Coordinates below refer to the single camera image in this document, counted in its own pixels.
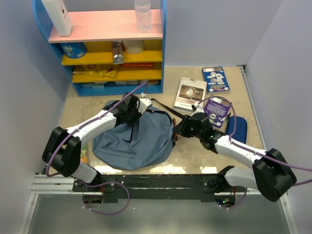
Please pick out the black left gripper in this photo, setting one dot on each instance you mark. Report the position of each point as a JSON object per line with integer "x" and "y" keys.
{"x": 131, "y": 124}

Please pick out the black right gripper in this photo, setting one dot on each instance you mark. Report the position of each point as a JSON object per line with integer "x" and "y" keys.
{"x": 181, "y": 127}

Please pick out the blue fabric backpack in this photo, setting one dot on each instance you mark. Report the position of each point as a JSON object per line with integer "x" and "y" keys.
{"x": 149, "y": 142}

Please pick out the brown leather wallet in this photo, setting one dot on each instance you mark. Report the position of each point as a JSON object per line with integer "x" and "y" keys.
{"x": 174, "y": 133}

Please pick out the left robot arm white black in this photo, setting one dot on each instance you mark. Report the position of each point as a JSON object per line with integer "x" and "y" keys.
{"x": 63, "y": 148}

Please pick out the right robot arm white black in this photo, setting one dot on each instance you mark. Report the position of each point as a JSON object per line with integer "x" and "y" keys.
{"x": 267, "y": 171}

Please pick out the yellow snack bag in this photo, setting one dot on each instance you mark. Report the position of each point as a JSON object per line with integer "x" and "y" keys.
{"x": 96, "y": 70}

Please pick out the purple cover book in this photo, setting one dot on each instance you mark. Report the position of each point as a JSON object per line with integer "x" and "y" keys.
{"x": 216, "y": 109}

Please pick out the white coffee cover book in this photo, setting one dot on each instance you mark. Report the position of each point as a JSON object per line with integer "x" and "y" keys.
{"x": 190, "y": 92}

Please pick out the blue zip pencil case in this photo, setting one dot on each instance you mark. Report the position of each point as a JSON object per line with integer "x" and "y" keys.
{"x": 240, "y": 131}

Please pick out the red flat box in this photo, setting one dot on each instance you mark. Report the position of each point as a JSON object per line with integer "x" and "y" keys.
{"x": 139, "y": 65}

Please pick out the blue cartoon book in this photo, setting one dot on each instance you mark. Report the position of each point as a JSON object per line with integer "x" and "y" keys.
{"x": 216, "y": 79}

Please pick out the orange green children book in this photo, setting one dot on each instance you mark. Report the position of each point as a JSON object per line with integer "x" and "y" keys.
{"x": 83, "y": 154}

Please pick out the blue shelf unit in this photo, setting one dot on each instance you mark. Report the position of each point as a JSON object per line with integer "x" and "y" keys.
{"x": 97, "y": 30}

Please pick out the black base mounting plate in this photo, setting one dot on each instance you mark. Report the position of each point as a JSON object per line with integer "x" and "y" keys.
{"x": 202, "y": 187}

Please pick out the blue round tin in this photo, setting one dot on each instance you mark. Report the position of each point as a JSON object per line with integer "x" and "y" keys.
{"x": 74, "y": 50}

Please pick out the clear plastic water bottle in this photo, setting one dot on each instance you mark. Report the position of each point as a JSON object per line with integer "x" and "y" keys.
{"x": 143, "y": 15}

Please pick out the white rectangular box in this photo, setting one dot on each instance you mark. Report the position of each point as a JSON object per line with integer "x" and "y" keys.
{"x": 59, "y": 16}

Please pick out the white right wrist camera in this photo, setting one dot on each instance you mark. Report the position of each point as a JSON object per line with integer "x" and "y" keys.
{"x": 197, "y": 109}

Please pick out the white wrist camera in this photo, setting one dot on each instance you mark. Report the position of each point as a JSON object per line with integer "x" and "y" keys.
{"x": 197, "y": 109}
{"x": 144, "y": 103}

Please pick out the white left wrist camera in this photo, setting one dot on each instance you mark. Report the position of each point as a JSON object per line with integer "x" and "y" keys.
{"x": 144, "y": 103}

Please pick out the aluminium frame rail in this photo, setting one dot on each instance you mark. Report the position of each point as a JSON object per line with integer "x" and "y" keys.
{"x": 56, "y": 185}

